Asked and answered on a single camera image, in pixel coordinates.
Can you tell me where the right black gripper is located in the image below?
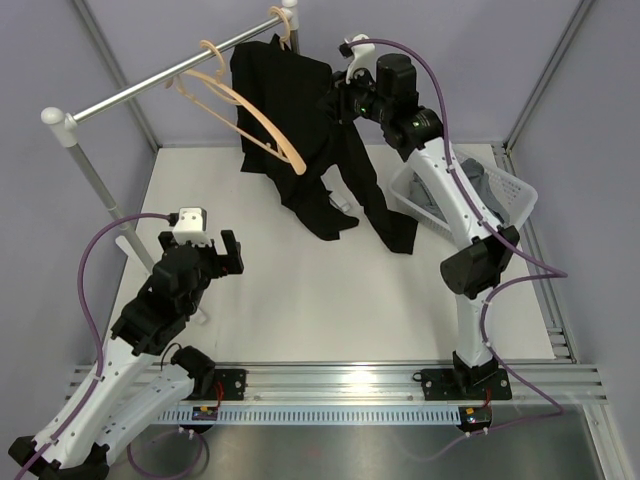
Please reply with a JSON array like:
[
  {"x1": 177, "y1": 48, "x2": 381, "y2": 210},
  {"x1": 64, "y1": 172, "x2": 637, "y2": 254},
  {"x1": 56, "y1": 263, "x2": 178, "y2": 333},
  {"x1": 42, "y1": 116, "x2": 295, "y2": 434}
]
[{"x1": 315, "y1": 62, "x2": 391, "y2": 126}]

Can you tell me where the black shirt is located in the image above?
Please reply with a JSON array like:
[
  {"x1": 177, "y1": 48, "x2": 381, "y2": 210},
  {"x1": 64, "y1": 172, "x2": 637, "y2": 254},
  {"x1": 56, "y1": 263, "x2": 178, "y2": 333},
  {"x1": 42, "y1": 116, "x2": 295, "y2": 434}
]
[{"x1": 230, "y1": 38, "x2": 417, "y2": 254}]

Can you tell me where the wooden hanger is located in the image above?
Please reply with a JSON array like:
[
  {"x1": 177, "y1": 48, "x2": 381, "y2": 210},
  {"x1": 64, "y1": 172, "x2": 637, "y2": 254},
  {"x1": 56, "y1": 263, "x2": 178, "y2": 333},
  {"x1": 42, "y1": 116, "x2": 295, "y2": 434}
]
[
  {"x1": 164, "y1": 40, "x2": 307, "y2": 176},
  {"x1": 267, "y1": 5, "x2": 294, "y2": 52}
]

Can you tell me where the grey button shirt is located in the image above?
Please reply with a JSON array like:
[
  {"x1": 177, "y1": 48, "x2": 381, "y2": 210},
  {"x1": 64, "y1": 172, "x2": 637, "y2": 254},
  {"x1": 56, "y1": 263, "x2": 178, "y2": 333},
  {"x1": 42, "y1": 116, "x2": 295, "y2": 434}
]
[{"x1": 409, "y1": 158, "x2": 510, "y2": 224}]

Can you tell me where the wooden hanger front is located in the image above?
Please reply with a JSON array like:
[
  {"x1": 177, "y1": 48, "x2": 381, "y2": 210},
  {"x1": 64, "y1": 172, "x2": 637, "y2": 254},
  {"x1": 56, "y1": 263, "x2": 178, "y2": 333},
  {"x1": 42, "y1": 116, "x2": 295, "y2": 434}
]
[{"x1": 164, "y1": 40, "x2": 307, "y2": 176}]

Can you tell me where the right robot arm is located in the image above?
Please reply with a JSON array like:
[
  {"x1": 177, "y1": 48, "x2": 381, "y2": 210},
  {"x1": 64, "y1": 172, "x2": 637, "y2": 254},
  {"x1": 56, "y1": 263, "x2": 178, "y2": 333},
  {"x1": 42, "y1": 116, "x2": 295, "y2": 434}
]
[{"x1": 323, "y1": 54, "x2": 520, "y2": 399}]

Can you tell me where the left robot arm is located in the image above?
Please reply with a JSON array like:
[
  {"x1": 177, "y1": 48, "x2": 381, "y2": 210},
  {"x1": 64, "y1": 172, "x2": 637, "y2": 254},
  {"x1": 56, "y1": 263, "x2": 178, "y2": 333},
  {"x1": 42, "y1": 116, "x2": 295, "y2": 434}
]
[{"x1": 8, "y1": 230, "x2": 244, "y2": 479}]

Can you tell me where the white plastic basket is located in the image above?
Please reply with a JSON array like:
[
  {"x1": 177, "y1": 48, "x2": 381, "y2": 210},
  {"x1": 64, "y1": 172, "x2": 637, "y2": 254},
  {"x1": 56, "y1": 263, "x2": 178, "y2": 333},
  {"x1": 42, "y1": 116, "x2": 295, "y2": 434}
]
[{"x1": 389, "y1": 145, "x2": 538, "y2": 242}]

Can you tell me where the metal clothes rack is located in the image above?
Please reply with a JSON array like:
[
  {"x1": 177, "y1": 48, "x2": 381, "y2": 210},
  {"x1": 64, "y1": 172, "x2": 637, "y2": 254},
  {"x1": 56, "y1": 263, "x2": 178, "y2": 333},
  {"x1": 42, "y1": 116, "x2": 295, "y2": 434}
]
[{"x1": 40, "y1": 1, "x2": 300, "y2": 273}]

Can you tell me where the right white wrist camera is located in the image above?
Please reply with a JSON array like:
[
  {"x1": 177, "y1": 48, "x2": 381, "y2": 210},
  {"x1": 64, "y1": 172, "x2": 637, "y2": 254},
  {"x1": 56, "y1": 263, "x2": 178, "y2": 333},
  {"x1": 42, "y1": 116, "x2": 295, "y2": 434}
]
[{"x1": 339, "y1": 33, "x2": 375, "y2": 84}]

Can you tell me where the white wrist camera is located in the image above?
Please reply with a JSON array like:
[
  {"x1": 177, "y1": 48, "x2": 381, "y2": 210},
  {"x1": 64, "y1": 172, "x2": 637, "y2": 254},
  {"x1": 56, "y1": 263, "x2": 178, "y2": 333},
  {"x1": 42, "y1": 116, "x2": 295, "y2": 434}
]
[
  {"x1": 339, "y1": 33, "x2": 375, "y2": 84},
  {"x1": 170, "y1": 207, "x2": 212, "y2": 247}
]

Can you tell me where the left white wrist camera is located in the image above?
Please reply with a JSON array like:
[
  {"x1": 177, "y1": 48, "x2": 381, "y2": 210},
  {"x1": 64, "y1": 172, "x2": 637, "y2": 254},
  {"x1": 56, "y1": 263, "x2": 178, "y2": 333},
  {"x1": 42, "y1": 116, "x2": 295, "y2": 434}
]
[{"x1": 170, "y1": 207, "x2": 212, "y2": 247}]

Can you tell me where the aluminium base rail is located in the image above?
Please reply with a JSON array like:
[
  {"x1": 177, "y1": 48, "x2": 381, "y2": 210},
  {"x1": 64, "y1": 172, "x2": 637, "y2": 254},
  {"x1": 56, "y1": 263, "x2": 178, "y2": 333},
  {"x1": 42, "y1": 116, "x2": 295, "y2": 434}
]
[{"x1": 216, "y1": 362, "x2": 608, "y2": 405}]

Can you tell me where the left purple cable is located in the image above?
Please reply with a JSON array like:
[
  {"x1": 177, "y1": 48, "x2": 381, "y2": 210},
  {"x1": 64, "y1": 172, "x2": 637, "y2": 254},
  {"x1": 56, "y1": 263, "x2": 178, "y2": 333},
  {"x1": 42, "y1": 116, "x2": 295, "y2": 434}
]
[{"x1": 9, "y1": 212, "x2": 176, "y2": 480}]

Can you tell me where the purple cable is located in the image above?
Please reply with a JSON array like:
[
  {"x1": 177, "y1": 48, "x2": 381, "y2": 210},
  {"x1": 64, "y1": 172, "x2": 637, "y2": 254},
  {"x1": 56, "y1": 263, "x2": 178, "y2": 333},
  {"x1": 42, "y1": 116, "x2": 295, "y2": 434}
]
[
  {"x1": 9, "y1": 212, "x2": 176, "y2": 480},
  {"x1": 347, "y1": 37, "x2": 569, "y2": 426}
]

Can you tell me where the white slotted cable duct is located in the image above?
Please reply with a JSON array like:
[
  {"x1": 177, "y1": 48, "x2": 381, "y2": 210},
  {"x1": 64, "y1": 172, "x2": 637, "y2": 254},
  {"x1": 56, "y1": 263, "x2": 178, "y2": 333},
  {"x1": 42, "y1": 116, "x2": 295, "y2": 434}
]
[{"x1": 152, "y1": 405, "x2": 461, "y2": 426}]

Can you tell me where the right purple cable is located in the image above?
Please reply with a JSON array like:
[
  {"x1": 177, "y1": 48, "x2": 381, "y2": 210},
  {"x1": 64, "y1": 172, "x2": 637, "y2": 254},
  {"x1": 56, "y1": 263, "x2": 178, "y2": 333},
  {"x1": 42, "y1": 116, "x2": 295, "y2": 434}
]
[{"x1": 347, "y1": 37, "x2": 569, "y2": 426}]

